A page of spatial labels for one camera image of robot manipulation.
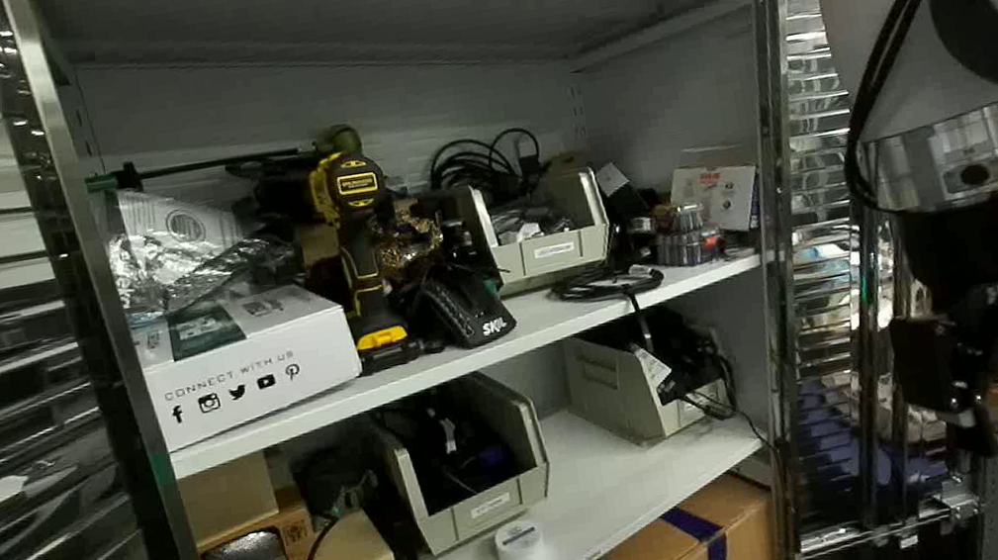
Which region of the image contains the small white printed box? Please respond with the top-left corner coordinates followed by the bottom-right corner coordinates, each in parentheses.
top-left (665, 156), bottom-right (769, 244)

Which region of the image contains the cardboard box with blue tape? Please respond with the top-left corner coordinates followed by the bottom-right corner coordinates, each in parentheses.
top-left (562, 465), bottom-right (786, 560)

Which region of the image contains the white printed cardboard box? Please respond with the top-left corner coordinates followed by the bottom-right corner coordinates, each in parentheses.
top-left (128, 274), bottom-right (372, 457)

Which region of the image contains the small brown cardboard box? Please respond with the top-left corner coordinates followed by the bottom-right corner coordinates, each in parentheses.
top-left (175, 449), bottom-right (286, 547)

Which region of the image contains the chrome tray rack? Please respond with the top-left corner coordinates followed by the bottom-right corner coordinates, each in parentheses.
top-left (700, 0), bottom-right (990, 560)

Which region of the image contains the pack of silver cans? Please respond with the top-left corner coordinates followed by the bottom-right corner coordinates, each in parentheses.
top-left (646, 195), bottom-right (729, 273)

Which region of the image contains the grey bin with black parts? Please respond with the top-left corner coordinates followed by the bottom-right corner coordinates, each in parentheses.
top-left (557, 301), bottom-right (739, 456)

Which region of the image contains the metal shelf unit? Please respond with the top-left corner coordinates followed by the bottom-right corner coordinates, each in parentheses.
top-left (0, 0), bottom-right (882, 560)

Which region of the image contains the grey bin with white label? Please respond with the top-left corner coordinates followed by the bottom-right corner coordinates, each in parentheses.
top-left (452, 161), bottom-right (622, 303)

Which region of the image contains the roll of white tape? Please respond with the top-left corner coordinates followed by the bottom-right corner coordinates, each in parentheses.
top-left (490, 513), bottom-right (549, 560)

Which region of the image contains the black battery charger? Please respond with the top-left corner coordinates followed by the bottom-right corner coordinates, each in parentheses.
top-left (409, 256), bottom-right (522, 358)

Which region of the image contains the large grey bin with label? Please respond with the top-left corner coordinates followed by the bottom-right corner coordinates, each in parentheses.
top-left (362, 362), bottom-right (563, 560)

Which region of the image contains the black power tool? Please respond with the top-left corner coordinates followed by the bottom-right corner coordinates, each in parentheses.
top-left (415, 179), bottom-right (505, 294)

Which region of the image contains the gold crumpled foil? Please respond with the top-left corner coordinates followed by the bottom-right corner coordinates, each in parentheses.
top-left (365, 192), bottom-right (449, 277)

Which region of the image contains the yellow and black drill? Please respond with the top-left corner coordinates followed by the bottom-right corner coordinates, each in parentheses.
top-left (280, 141), bottom-right (429, 383)

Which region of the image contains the black headset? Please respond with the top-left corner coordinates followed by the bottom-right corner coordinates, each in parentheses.
top-left (289, 436), bottom-right (389, 527)

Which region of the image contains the crumpled silver foil bag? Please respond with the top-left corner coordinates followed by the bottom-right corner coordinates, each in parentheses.
top-left (101, 203), bottom-right (305, 327)

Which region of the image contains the white printed bag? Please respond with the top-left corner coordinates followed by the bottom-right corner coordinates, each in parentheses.
top-left (103, 170), bottom-right (247, 271)

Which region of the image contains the bundle of black cables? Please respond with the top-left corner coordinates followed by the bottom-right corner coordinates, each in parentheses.
top-left (421, 123), bottom-right (551, 217)

